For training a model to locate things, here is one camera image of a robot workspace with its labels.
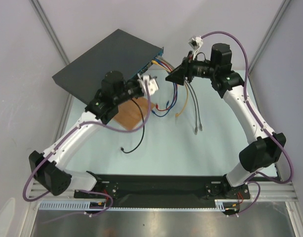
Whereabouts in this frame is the yellow patch cable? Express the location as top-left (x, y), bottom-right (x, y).
top-left (151, 59), bottom-right (174, 73)

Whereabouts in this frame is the blue patch cable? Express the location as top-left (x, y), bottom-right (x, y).
top-left (153, 59), bottom-right (178, 107)
top-left (151, 59), bottom-right (179, 118)

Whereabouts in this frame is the long grey patch cable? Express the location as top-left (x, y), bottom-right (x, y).
top-left (157, 57), bottom-right (200, 135)

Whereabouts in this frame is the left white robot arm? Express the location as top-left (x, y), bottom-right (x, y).
top-left (22, 71), bottom-right (155, 201)

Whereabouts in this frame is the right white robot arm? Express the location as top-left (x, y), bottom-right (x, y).
top-left (166, 43), bottom-right (286, 198)

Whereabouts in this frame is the wooden board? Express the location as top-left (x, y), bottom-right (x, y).
top-left (113, 97), bottom-right (148, 130)

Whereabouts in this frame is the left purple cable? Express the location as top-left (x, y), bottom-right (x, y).
top-left (22, 81), bottom-right (151, 219)

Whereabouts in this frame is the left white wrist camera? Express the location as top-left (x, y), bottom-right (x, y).
top-left (138, 74), bottom-right (159, 96)

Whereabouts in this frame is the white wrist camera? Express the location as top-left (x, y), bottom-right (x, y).
top-left (138, 74), bottom-right (159, 96)
top-left (188, 36), bottom-right (203, 60)

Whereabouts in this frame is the red patch cable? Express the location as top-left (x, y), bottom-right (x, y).
top-left (153, 59), bottom-right (179, 112)

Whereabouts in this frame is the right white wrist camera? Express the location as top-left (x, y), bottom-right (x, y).
top-left (188, 36), bottom-right (203, 60)

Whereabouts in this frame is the blue plugged patch cable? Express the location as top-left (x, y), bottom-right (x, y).
top-left (151, 59), bottom-right (179, 118)

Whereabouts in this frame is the orange plugged patch cable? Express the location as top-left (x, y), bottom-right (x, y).
top-left (174, 83), bottom-right (189, 118)

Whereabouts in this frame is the dark grey network switch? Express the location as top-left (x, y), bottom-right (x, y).
top-left (52, 29), bottom-right (164, 104)

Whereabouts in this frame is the black cable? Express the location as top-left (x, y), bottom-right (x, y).
top-left (120, 98), bottom-right (145, 154)

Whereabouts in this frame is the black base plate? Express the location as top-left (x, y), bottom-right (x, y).
top-left (74, 174), bottom-right (250, 207)

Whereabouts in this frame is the white cable duct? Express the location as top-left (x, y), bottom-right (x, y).
top-left (38, 199), bottom-right (238, 212)

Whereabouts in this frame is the aluminium rail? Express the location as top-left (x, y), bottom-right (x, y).
top-left (26, 181), bottom-right (298, 202)

